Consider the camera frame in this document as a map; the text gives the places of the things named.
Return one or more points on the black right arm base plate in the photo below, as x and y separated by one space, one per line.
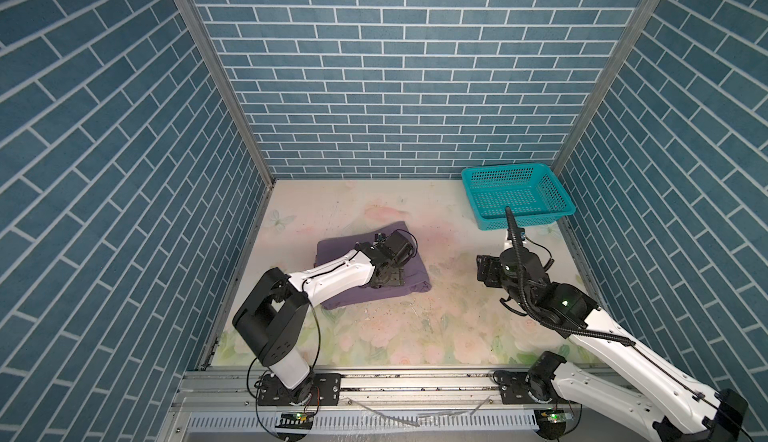
523 388

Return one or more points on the left side aluminium rail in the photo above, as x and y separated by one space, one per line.
223 319

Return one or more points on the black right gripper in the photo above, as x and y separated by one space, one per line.
490 265

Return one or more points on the aluminium corner post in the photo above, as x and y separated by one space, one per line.
207 50
619 55

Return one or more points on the aluminium rail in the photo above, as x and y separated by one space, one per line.
223 319
579 257
432 388

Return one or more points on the purple trousers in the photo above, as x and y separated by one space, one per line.
415 276

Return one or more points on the right side aluminium rail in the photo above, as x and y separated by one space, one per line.
579 257

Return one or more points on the right green circuit board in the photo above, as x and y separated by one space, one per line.
552 417

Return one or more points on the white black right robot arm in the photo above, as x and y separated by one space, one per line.
659 402

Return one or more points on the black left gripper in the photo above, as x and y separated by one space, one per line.
398 277

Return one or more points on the green circuit board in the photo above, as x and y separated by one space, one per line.
302 421
552 417

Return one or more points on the aluminium front rail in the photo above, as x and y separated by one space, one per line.
432 388

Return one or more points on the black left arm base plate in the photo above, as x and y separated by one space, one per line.
316 389

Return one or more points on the right rear aluminium corner post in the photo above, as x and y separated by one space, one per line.
619 55

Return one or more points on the teal plastic basket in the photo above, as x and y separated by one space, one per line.
531 191

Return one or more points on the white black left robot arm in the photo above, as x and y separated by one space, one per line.
271 318

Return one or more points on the white vented cable duct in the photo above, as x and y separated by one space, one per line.
343 422

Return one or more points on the left rear aluminium corner post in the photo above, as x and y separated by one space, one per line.
207 50

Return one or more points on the left green circuit board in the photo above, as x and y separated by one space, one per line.
302 421

